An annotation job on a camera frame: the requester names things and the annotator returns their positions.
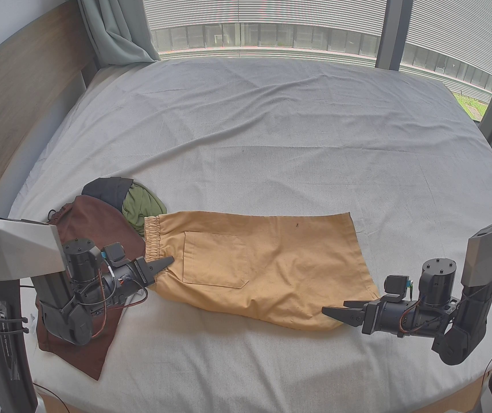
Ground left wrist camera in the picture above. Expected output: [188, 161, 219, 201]
[102, 242, 126, 268]

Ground brown shorts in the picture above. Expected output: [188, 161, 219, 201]
[35, 195, 147, 381]

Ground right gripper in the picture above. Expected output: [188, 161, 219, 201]
[322, 299, 421, 338]

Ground window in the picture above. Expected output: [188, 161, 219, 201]
[136, 0, 492, 124]

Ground black garment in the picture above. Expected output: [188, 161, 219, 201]
[81, 178, 135, 214]

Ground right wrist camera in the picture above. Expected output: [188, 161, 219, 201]
[384, 275, 411, 304]

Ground black cable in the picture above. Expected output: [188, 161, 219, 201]
[33, 383, 69, 413]

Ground tan shorts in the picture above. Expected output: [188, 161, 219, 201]
[143, 210, 380, 332]

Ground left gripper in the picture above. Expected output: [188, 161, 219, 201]
[110, 258, 156, 295]

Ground green garment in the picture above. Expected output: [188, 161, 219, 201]
[122, 182, 169, 236]

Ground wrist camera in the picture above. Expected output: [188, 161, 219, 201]
[384, 275, 411, 304]
[102, 242, 126, 268]

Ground bed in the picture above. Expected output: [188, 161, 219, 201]
[0, 0, 492, 413]

